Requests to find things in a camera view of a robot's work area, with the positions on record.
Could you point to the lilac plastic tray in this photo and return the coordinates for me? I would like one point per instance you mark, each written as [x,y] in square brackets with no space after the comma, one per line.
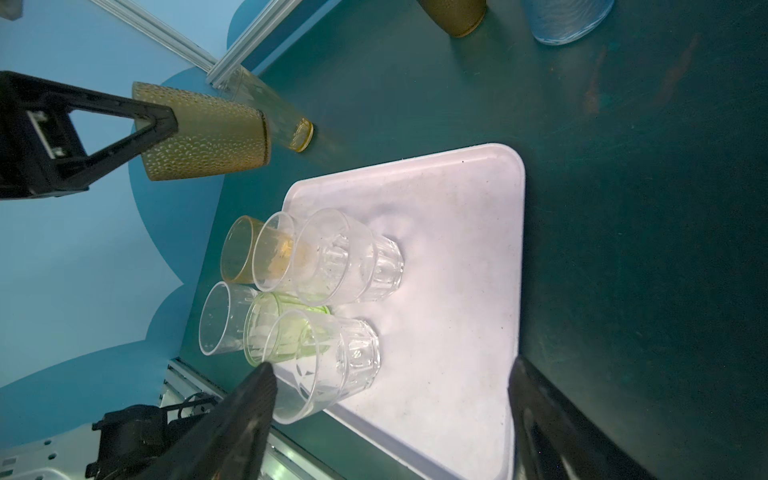
[450,333]

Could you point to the aluminium front rail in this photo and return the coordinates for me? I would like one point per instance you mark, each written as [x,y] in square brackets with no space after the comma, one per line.
[124,443]

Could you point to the tall yellow glass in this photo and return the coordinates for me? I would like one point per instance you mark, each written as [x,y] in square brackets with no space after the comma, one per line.
[287,126]

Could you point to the clear faceted glass back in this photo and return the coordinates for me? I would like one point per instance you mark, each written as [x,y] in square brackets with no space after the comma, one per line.
[340,260]

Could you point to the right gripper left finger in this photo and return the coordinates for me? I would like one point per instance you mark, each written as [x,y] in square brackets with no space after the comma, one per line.
[230,441]

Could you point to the dark brown textured cup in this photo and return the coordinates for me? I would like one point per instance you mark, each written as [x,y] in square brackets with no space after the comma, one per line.
[215,136]

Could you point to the tall pale blue glass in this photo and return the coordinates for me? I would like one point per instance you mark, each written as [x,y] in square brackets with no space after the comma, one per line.
[559,22]

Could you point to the amber faceted glass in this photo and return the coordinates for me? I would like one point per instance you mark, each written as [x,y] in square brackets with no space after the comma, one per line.
[237,251]

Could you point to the small dark brown cup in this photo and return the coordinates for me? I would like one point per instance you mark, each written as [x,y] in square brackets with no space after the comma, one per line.
[457,18]

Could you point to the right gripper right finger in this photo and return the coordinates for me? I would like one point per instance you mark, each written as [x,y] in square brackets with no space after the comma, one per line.
[554,439]

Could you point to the clear faceted glass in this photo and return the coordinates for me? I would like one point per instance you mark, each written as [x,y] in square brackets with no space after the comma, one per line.
[319,360]
[340,260]
[223,318]
[276,248]

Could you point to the green faceted glass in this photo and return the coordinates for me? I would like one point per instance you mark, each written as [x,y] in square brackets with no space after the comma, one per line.
[261,333]

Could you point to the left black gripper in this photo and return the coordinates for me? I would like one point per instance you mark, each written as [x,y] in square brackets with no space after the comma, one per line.
[45,152]

